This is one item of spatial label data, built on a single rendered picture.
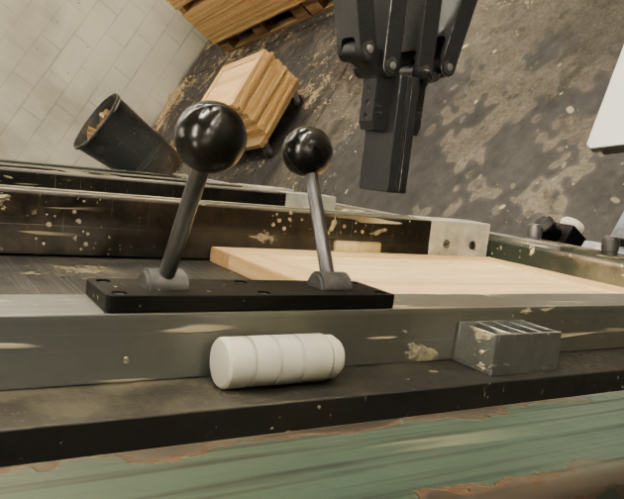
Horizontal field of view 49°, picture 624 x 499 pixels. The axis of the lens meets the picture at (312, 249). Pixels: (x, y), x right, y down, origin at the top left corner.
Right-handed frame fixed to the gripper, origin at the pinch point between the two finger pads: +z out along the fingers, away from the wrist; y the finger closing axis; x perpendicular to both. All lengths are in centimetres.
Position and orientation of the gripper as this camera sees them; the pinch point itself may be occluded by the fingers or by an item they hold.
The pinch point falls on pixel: (388, 135)
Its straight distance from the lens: 43.7
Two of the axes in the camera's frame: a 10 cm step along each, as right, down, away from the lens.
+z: -1.1, 9.9, 1.2
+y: 8.5, 0.3, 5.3
